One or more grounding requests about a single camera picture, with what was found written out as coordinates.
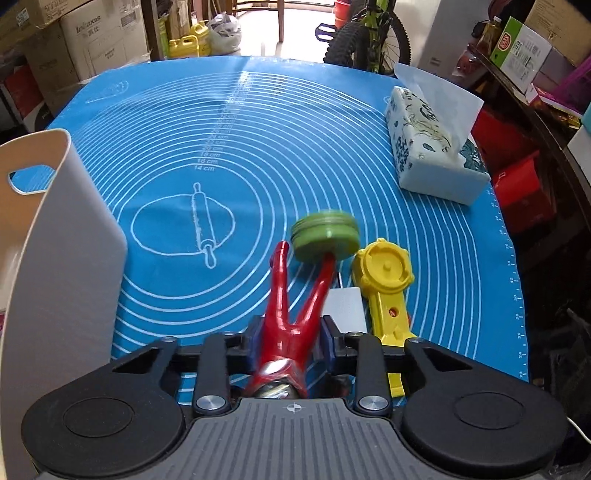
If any large white charger block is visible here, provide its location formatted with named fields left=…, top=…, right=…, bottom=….
left=323, top=285, right=368, bottom=334

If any green round plastic toy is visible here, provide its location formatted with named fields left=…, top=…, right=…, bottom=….
left=290, top=210, right=360, bottom=266

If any wooden chair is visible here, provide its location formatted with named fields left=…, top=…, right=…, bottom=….
left=231, top=0, right=286, bottom=43

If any patterned tissue pack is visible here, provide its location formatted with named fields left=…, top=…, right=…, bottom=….
left=385, top=62, right=491, bottom=206

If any tall brown cardboard box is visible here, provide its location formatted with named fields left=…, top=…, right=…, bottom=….
left=524, top=0, right=591, bottom=47

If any red gift box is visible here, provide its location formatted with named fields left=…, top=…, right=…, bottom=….
left=471, top=106, right=523, bottom=168

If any red gift bag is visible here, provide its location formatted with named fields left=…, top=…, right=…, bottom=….
left=492, top=150, right=556, bottom=236

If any green white carton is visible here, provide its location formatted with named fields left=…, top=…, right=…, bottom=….
left=489, top=16, right=553, bottom=95

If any pink plastic crate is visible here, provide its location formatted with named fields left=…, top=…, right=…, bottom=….
left=538, top=51, right=591, bottom=117

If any green black bicycle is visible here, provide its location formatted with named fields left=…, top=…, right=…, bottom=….
left=315, top=0, right=413, bottom=75

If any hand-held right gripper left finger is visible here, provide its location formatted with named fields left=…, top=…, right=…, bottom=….
left=111, top=316, right=265, bottom=416

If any white cable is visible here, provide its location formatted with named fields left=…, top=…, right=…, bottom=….
left=567, top=414, right=591, bottom=445

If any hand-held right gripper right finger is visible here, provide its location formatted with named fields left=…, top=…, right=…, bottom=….
left=321, top=315, right=474, bottom=416

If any beige plastic storage bin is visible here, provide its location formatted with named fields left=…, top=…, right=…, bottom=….
left=0, top=128, right=129, bottom=480

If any blue silicone baking mat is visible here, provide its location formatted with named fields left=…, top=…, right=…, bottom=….
left=9, top=55, right=529, bottom=407

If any white chest freezer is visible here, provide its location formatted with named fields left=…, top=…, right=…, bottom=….
left=411, top=0, right=491, bottom=84

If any white plastic bag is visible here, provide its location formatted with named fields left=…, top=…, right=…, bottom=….
left=205, top=13, right=243, bottom=55

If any labelled cardboard box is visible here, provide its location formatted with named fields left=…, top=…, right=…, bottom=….
left=0, top=0, right=88, bottom=44

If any pale printed cardboard box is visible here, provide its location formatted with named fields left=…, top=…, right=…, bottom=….
left=60, top=0, right=151, bottom=77

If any yellow plastic tool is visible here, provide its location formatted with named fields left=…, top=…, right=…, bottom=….
left=352, top=237, right=416, bottom=398

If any yellow plastic jug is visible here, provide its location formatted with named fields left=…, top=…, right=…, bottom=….
left=189, top=22, right=211, bottom=56
left=168, top=36, right=199, bottom=60

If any dark wooden side table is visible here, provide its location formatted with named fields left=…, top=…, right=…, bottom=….
left=462, top=44, right=591, bottom=222

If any cooking oil bottle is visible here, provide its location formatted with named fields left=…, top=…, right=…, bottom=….
left=478, top=16, right=504, bottom=57

